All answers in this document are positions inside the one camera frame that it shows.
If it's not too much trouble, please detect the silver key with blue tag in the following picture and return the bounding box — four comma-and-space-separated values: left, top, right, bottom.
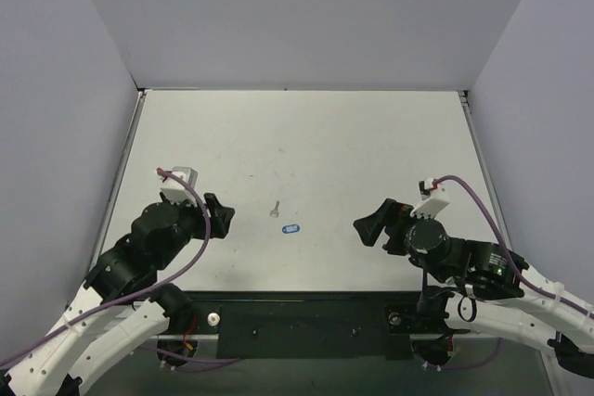
270, 201, 280, 218

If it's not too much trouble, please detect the blue key tag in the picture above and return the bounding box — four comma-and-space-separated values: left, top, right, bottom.
281, 224, 301, 235

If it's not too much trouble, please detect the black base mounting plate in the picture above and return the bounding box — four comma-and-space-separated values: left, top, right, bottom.
129, 288, 470, 361

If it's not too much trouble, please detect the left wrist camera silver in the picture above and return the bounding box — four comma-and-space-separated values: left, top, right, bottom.
156, 166, 198, 207

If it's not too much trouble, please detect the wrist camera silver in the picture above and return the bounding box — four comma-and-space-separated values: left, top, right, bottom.
156, 166, 198, 207
410, 178, 450, 219

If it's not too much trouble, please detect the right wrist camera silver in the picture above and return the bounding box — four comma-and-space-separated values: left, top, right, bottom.
410, 178, 450, 219

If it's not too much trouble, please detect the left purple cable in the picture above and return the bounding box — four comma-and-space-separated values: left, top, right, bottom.
0, 167, 215, 369

